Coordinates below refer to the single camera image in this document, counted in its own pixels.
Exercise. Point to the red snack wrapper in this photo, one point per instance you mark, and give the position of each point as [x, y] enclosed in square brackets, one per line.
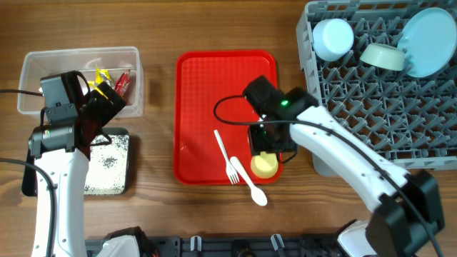
[123, 83]

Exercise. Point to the yellow upturned cup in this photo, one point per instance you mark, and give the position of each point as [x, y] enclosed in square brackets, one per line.
[265, 165]

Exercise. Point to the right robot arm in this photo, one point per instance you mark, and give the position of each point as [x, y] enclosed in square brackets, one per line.
[406, 208]

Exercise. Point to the clear plastic bin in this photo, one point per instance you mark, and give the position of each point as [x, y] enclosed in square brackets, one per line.
[116, 60]

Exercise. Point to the white plastic spoon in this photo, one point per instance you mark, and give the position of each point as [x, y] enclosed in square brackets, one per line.
[258, 196]

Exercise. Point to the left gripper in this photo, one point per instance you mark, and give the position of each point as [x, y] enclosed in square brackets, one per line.
[109, 111]

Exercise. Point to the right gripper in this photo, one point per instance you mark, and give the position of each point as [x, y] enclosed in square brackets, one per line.
[257, 145]

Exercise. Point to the white plastic fork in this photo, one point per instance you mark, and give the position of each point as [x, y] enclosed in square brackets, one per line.
[230, 170]

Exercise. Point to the grey dishwasher rack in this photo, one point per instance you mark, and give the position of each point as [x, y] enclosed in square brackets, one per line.
[410, 121]

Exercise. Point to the light blue bowl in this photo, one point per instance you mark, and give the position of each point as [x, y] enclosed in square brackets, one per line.
[332, 38]

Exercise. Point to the red serving tray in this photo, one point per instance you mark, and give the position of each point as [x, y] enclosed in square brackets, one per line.
[207, 100]

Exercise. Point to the black waste tray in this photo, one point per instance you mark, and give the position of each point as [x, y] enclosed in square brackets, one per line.
[108, 166]

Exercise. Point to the light blue plate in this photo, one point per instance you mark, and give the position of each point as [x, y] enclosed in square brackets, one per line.
[429, 40]

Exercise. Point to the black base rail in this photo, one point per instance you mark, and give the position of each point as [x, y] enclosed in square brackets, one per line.
[304, 246]

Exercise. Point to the green bowl with rice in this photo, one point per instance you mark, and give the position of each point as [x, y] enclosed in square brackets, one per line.
[383, 56]

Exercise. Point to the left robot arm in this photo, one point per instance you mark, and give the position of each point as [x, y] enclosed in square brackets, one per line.
[61, 194]

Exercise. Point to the yellow foil wrapper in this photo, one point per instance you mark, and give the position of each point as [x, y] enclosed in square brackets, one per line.
[102, 75]

